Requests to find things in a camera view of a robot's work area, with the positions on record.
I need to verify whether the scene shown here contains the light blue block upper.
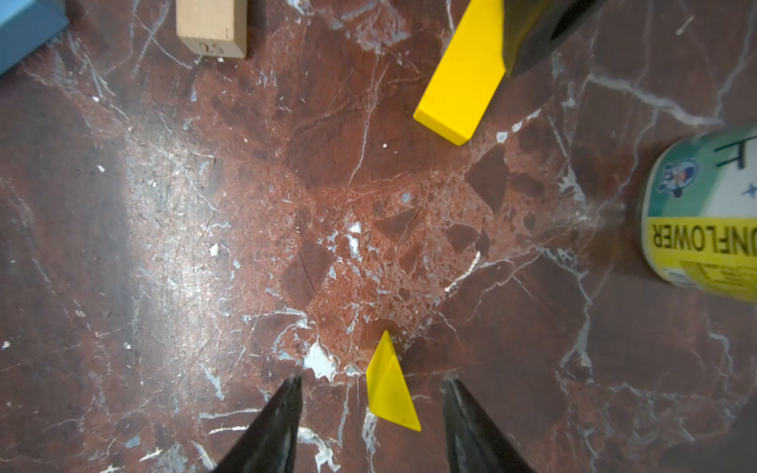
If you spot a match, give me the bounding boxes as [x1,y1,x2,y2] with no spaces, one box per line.
[1,0,69,74]

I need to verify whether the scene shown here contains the natural wood block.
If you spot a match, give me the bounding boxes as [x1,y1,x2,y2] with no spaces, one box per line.
[175,0,248,59]

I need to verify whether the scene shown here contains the yellow rectangular block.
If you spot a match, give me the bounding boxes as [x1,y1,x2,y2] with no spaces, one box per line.
[413,0,506,146]

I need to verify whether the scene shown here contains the small yellow triangle block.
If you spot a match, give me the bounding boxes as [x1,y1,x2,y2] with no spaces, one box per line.
[366,330,422,432]

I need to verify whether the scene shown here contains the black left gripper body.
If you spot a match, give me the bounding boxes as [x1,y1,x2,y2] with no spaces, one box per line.
[502,0,606,77]

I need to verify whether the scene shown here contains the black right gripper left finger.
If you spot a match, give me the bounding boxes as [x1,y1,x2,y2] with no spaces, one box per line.
[213,376,303,473]

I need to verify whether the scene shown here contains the sunflower seed tin can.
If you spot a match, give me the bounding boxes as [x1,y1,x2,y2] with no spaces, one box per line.
[637,126,756,304]

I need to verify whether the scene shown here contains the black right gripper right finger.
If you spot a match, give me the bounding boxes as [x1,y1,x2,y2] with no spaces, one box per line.
[443,378,534,473]

